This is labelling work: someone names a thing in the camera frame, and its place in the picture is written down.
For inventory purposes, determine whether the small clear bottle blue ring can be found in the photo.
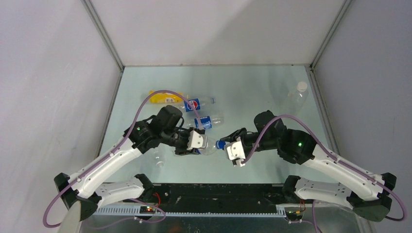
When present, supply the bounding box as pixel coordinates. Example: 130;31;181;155
152;148;165;168

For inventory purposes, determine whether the blue bottle cap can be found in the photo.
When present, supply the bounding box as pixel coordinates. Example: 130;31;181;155
216;140;226;150

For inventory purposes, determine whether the clear bottle blue label front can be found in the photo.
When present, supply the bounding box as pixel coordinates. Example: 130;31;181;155
198;138;219;155

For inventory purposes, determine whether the clear bottle blue label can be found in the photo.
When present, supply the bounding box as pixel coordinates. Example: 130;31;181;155
198;138;219;155
192;113;224;130

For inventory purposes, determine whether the clear bottle without label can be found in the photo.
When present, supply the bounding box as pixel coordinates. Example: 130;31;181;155
280;85;309;116

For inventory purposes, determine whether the white bottle cap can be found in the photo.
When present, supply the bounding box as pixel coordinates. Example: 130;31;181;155
296;82;308;92

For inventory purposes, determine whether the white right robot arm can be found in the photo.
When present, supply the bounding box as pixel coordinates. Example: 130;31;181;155
223;111;396;222

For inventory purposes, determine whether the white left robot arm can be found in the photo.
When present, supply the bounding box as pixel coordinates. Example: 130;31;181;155
54;105;207;221

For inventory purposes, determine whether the clear bottle blue label middle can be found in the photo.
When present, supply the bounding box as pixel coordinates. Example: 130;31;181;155
192;113;224;130

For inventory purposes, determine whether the clear Pepsi label bottle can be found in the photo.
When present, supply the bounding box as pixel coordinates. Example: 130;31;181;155
176;97;217;113

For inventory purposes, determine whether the yellow label bottle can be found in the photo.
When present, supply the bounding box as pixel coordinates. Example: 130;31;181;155
149;92;183;104

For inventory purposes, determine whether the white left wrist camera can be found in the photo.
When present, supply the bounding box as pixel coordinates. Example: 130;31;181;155
187;130;207;150

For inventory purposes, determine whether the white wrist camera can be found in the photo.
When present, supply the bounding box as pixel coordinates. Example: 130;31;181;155
187;130;207;150
224;137;246;167

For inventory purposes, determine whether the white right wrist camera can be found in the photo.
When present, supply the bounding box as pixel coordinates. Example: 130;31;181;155
224;137;246;167

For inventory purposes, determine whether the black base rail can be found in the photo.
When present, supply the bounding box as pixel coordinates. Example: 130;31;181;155
138;183;300;213

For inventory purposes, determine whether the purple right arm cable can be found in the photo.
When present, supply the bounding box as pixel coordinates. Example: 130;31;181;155
241;115;408;222

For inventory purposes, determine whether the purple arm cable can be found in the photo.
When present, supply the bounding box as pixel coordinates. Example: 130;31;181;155
42;89;206;229
241;115;408;222

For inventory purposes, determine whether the aluminium corner post right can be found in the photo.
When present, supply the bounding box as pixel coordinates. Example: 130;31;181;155
310;0;353;70

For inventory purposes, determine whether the aluminium corner post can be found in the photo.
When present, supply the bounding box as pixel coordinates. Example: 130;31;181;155
310;0;353;70
81;0;125;72

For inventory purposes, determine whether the white cable duct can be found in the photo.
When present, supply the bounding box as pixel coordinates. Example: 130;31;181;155
93;205;286;217

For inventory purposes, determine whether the aluminium corner post left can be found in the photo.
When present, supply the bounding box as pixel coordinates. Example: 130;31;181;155
81;0;125;72

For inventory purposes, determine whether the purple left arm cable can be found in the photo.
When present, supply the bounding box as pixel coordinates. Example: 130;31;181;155
42;89;206;229

